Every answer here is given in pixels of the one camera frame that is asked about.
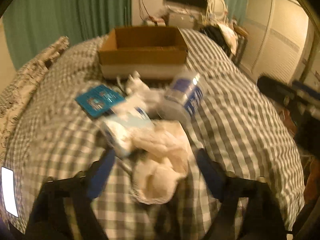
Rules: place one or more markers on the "clear plastic jar blue label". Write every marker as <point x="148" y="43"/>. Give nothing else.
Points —
<point x="183" y="97"/>

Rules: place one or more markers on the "chair with jackets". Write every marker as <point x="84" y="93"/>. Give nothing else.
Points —
<point x="232" y="39"/>

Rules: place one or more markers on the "white cream plastic bag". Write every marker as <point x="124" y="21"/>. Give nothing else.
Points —
<point x="163" y="163"/>

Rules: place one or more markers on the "white louvered wardrobe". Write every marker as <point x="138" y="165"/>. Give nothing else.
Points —
<point x="277" y="32"/>

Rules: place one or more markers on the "blue tissue pack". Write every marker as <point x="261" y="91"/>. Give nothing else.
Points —
<point x="119" y="129"/>

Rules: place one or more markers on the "green curtain left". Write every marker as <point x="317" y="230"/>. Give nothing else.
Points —
<point x="32" y="25"/>

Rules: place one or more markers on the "grey checkered duvet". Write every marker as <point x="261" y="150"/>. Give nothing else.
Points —
<point x="235" y="123"/>

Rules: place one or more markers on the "teal blister card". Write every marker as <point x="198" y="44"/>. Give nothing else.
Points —
<point x="99" y="101"/>

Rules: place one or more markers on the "lit smartphone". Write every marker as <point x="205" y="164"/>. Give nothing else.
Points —
<point x="7" y="177"/>

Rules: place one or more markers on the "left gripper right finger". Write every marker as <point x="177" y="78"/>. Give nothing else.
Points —
<point x="213" y="174"/>

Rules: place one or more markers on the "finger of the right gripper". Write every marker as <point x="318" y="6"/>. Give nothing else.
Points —
<point x="306" y="92"/>
<point x="275" y="90"/>

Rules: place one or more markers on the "floral patterned pillow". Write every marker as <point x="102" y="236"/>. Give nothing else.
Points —
<point x="18" y="93"/>

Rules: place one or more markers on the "brown cardboard box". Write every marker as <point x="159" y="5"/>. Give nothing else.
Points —
<point x="156" y="53"/>

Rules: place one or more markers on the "white rabbit figurine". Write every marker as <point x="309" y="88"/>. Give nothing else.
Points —
<point x="135" y="84"/>

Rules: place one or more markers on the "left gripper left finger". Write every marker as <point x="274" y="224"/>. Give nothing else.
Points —
<point x="98" y="173"/>

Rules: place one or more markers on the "white oval vanity mirror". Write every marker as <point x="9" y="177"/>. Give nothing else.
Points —
<point x="216" y="10"/>

